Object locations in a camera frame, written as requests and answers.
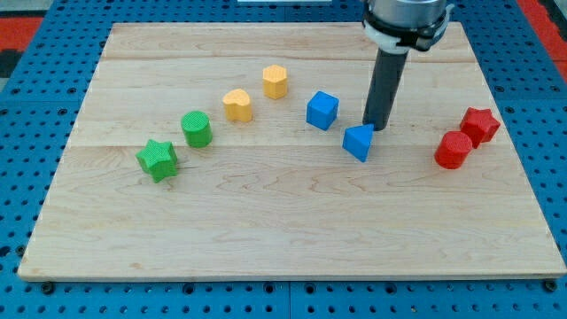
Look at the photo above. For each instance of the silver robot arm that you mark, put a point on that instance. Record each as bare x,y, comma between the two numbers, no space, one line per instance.
398,26

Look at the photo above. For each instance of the blue triangle block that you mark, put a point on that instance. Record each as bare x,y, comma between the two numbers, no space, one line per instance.
357,141

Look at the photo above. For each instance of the green star block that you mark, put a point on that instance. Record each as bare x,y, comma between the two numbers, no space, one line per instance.
158,159

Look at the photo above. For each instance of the red star block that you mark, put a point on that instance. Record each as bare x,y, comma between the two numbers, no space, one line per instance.
479,125

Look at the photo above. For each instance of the blue cube block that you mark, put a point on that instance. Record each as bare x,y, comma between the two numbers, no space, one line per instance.
322,110

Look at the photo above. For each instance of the yellow heart block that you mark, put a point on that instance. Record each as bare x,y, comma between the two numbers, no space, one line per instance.
237,105

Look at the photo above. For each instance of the wooden board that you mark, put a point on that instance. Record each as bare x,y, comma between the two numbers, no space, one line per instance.
277,198

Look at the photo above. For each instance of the yellow hexagon block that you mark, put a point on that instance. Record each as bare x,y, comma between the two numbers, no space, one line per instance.
274,80

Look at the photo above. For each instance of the green cylinder block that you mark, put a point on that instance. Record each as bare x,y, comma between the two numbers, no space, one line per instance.
196,129

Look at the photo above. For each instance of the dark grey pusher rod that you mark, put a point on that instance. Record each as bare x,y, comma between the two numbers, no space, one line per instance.
383,88

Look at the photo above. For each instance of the red cylinder block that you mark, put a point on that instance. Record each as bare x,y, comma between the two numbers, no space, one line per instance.
453,150

